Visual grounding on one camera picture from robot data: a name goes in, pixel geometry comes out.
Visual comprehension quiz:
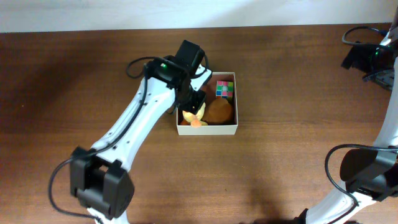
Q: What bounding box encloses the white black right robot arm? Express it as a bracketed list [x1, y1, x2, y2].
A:
[292, 18, 397, 224]

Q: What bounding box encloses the colourful puzzle cube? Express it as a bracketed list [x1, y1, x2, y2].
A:
[215, 80, 234, 101]

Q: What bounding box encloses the white cardboard box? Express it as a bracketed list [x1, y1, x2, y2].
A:
[176, 72, 239, 136]

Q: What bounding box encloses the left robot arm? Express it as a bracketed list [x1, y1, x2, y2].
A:
[70, 40, 212, 223]

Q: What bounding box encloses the brown plush toy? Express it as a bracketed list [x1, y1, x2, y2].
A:
[202, 98, 234, 125]

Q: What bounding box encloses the yellow duck plush toy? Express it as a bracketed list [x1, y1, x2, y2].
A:
[180, 103, 208, 128]

